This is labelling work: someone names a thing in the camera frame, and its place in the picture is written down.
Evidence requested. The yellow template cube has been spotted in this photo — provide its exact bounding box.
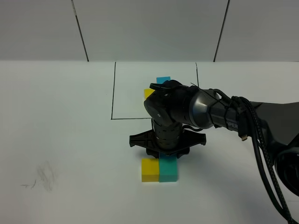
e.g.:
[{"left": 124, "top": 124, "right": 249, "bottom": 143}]
[{"left": 144, "top": 89, "right": 155, "bottom": 100}]

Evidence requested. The black right camera cable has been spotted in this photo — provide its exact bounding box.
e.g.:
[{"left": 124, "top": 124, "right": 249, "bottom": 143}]
[{"left": 216, "top": 90, "right": 299, "bottom": 224}]

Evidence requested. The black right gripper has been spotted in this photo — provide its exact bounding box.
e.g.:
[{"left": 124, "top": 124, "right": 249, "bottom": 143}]
[{"left": 129, "top": 119, "right": 206, "bottom": 158}]

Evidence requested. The blue template cube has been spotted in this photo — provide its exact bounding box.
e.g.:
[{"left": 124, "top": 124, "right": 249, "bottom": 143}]
[{"left": 157, "top": 77, "right": 171, "bottom": 84}]

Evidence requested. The green cube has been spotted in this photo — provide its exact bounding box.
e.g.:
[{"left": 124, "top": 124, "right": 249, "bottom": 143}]
[{"left": 159, "top": 158, "right": 178, "bottom": 182}]

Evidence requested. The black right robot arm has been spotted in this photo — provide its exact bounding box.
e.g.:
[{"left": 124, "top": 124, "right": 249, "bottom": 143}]
[{"left": 129, "top": 80, "right": 299, "bottom": 194}]

